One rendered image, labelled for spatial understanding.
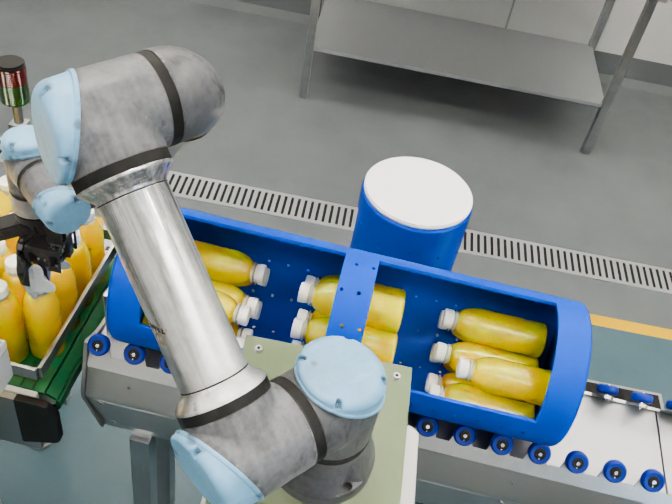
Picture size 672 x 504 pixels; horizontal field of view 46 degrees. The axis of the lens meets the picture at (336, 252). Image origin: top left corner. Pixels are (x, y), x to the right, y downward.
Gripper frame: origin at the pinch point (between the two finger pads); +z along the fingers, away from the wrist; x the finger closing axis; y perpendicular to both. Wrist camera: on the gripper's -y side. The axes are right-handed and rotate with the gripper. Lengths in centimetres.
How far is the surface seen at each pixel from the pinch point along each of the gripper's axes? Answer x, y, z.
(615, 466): -1, 116, 12
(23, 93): 44, -23, -10
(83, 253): 13.7, 2.8, 3.6
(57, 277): 5.1, 1.3, 2.8
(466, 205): 61, 81, 6
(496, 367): 3, 88, -4
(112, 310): -4.6, 16.9, -3.2
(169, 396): -3.2, 27.2, 21.1
